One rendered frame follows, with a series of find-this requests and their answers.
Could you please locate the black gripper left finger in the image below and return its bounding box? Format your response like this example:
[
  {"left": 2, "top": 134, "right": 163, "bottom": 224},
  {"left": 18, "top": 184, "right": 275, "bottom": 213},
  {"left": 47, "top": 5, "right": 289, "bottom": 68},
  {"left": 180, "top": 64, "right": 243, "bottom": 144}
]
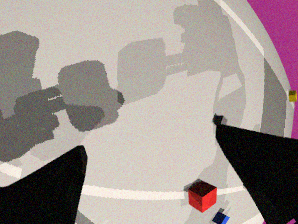
[{"left": 0, "top": 145, "right": 88, "bottom": 224}]

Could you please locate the yellow block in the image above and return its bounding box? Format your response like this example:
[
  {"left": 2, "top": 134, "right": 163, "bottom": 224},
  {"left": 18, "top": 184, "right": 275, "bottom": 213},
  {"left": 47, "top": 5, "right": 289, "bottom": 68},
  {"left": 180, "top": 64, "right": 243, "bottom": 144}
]
[{"left": 289, "top": 91, "right": 297, "bottom": 101}]

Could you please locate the red block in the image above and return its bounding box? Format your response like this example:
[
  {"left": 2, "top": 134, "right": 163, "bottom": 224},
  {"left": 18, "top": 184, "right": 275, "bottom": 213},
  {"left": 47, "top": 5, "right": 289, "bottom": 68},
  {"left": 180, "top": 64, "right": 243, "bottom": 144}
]
[{"left": 188, "top": 181, "right": 217, "bottom": 212}]

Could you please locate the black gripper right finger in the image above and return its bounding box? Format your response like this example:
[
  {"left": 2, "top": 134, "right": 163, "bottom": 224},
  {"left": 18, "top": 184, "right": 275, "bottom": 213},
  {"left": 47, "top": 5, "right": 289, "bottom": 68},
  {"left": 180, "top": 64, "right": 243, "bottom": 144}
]
[{"left": 216, "top": 124, "right": 298, "bottom": 224}]

